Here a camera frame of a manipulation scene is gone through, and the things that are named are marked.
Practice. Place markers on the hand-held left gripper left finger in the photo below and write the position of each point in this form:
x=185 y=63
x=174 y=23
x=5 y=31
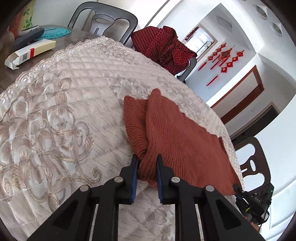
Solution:
x=134 y=183

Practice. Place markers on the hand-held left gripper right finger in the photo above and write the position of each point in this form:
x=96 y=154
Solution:
x=160 y=183

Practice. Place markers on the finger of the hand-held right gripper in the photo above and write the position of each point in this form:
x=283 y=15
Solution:
x=239 y=191

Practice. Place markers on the rust knit sweater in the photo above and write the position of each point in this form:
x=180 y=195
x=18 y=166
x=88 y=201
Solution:
x=180 y=139

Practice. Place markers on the person's right hand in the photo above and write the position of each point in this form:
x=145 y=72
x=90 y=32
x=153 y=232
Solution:
x=253 y=224

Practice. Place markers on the dark plastic chair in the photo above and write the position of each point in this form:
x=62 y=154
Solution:
x=261 y=153
x=188 y=69
x=120 y=20

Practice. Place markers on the beige quilted table cover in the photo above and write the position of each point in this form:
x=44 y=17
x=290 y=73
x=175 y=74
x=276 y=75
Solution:
x=69 y=104

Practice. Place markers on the red checked garment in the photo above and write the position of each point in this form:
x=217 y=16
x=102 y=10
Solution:
x=161 y=46

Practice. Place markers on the red knot centre ornament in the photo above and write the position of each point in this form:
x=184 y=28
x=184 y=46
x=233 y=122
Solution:
x=225 y=55

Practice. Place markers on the recessed ceiling light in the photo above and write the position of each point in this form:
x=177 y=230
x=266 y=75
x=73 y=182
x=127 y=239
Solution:
x=260 y=11
x=276 y=29

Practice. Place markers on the white carton box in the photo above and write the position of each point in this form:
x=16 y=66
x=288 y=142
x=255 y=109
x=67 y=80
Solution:
x=34 y=48

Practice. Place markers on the teal crochet mat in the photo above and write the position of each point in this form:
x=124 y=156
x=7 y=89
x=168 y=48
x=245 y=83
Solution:
x=55 y=32

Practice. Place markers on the dark long case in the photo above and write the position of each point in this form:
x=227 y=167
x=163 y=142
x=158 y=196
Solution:
x=27 y=38

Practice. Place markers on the white remote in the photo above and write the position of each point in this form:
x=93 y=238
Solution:
x=29 y=30

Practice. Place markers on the green floral bag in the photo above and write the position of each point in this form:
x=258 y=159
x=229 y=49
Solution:
x=27 y=16

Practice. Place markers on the pink gift bag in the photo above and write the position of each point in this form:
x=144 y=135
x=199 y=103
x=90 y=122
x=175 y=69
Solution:
x=17 y=20

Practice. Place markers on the brown wooden door frame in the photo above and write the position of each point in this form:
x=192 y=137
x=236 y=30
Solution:
x=233 y=87

